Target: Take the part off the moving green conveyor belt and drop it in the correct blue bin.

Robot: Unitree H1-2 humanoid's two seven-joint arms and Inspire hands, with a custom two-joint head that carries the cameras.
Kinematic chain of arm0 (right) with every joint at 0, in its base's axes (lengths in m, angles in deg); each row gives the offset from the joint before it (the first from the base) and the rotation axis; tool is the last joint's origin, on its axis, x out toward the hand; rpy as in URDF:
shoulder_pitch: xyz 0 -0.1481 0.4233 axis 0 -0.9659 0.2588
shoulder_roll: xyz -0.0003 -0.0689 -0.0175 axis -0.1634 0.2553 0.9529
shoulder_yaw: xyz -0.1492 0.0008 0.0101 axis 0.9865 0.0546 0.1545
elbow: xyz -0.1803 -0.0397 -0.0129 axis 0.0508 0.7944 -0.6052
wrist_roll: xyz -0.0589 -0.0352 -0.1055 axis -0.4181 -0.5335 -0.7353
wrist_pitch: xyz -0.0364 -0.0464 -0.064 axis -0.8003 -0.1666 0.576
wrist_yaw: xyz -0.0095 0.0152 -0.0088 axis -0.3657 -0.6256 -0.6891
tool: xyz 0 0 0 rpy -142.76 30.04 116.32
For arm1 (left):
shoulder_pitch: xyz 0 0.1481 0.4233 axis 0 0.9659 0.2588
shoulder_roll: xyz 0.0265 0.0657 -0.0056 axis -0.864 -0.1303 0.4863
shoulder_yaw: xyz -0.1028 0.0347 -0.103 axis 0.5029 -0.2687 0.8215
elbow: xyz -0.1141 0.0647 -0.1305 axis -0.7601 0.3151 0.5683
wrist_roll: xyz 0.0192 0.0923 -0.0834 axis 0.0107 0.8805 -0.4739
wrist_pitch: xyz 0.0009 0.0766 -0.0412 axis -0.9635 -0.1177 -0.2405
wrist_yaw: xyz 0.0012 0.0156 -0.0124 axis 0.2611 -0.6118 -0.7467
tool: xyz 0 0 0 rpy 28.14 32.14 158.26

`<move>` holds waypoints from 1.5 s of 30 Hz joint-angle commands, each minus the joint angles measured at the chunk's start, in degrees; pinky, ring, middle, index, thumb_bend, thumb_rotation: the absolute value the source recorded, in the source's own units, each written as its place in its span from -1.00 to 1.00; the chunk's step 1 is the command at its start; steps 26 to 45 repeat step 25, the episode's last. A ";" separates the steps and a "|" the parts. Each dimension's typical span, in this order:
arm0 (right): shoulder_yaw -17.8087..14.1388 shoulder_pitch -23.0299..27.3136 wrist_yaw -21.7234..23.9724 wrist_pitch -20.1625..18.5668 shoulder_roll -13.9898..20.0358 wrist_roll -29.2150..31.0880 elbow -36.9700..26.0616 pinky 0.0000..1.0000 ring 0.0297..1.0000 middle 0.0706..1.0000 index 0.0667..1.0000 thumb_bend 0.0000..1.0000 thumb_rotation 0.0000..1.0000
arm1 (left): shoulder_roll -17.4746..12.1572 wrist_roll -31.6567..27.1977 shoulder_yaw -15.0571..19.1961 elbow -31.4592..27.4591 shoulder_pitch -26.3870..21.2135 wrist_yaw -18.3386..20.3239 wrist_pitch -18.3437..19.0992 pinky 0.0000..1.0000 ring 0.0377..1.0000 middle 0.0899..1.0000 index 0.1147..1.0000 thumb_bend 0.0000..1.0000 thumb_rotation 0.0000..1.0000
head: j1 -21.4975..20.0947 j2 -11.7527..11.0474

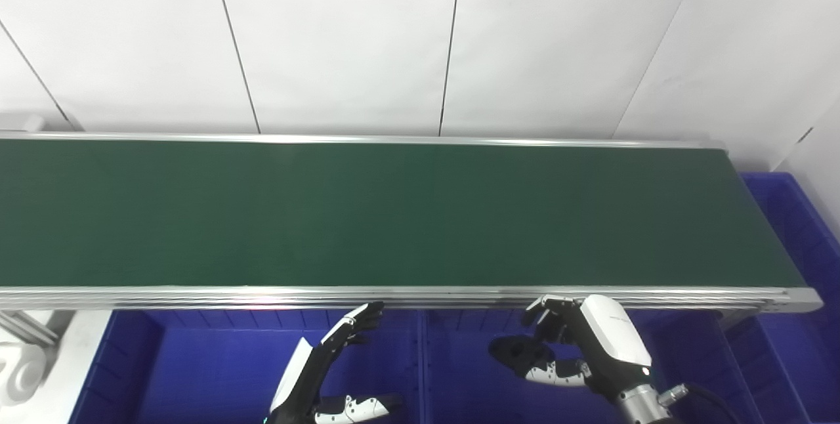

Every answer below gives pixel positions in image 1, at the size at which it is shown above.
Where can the white moulded object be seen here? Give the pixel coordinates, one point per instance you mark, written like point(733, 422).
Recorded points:
point(20, 375)

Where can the green conveyor belt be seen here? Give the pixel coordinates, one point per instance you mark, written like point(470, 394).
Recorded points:
point(262, 297)
point(394, 214)

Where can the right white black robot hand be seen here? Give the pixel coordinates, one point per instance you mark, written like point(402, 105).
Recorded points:
point(610, 339)

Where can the blue plastic bin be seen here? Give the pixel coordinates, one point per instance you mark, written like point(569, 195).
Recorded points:
point(459, 391)
point(800, 358)
point(197, 371)

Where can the aluminium conveyor leg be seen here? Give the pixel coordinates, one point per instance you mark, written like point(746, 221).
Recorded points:
point(26, 327)

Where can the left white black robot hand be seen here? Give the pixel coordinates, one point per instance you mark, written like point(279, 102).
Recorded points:
point(305, 378)

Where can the black flanged machine part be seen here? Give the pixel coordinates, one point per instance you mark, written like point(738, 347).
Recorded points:
point(512, 348)

